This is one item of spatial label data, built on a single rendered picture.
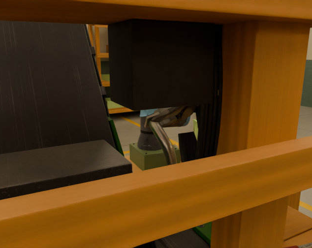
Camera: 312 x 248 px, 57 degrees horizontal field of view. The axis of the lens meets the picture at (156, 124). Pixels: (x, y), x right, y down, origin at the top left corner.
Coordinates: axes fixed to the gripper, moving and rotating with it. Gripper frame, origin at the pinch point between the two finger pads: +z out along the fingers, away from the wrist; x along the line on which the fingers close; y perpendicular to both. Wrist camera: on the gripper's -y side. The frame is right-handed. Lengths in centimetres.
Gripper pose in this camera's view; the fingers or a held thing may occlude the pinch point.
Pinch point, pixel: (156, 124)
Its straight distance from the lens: 81.8
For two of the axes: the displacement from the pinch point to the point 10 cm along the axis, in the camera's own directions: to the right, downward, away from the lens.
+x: 1.4, -5.0, -8.6
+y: -5.1, -7.8, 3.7
